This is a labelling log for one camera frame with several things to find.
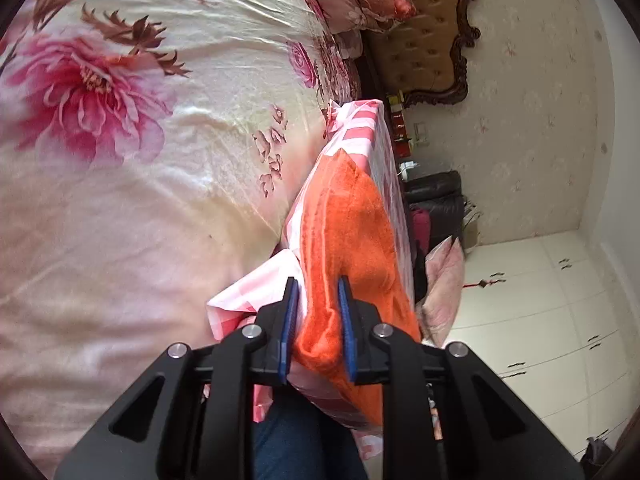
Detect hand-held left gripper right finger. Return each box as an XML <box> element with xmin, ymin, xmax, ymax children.
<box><xmin>336</xmin><ymin>275</ymin><xmax>586</xmax><ymax>480</ymax></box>

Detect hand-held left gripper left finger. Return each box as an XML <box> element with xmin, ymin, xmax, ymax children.
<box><xmin>55</xmin><ymin>276</ymin><xmax>301</xmax><ymax>480</ymax></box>

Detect orange towel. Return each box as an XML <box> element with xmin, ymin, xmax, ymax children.
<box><xmin>291</xmin><ymin>152</ymin><xmax>425</xmax><ymax>429</ymax></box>

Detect large pink floral pillow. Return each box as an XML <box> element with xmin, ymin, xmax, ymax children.
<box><xmin>416</xmin><ymin>236</ymin><xmax>467</xmax><ymax>346</ymax></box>

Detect person's legs in jeans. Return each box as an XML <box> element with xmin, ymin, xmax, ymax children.
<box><xmin>251</xmin><ymin>394</ymin><xmax>370</xmax><ymax>480</ymax></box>

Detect dark red cushion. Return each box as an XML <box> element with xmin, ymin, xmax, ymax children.
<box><xmin>409</xmin><ymin>207</ymin><xmax>432</xmax><ymax>257</ymax></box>

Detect red hanging knot ornament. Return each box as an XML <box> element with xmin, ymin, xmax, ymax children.
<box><xmin>462</xmin><ymin>272</ymin><xmax>507</xmax><ymax>292</ymax></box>

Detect black leather armchair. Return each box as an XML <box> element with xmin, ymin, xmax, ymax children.
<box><xmin>401</xmin><ymin>170</ymin><xmax>467</xmax><ymax>258</ymax></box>

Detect beige bag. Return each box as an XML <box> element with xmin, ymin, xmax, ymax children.
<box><xmin>462</xmin><ymin>199</ymin><xmax>485</xmax><ymax>253</ymax></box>

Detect white wardrobe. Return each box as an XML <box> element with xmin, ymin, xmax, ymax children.
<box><xmin>432</xmin><ymin>230</ymin><xmax>633</xmax><ymax>463</ymax></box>

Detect red box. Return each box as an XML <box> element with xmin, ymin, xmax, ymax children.
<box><xmin>391</xmin><ymin>110</ymin><xmax>410</xmax><ymax>143</ymax></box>

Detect floral bedsheet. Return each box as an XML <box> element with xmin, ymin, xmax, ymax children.
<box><xmin>0</xmin><ymin>0</ymin><xmax>368</xmax><ymax>478</ymax></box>

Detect dark grey object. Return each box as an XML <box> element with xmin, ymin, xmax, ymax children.
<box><xmin>581</xmin><ymin>436</ymin><xmax>615</xmax><ymax>465</ymax></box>

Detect tufted bed headboard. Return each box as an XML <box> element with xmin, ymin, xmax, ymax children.
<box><xmin>362</xmin><ymin>0</ymin><xmax>485</xmax><ymax>109</ymax></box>

